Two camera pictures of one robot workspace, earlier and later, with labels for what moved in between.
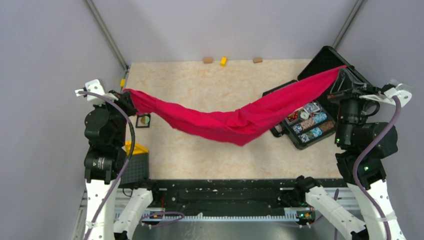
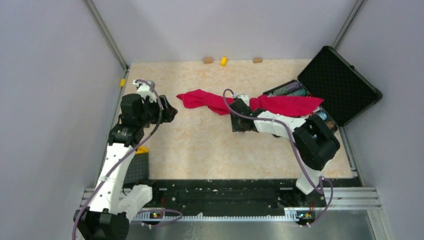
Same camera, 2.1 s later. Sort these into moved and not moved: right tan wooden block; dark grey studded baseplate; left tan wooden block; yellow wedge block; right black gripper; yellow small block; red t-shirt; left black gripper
Moved: left black gripper; red t-shirt; right black gripper
Not moved: dark grey studded baseplate; left tan wooden block; right tan wooden block; yellow wedge block; yellow small block
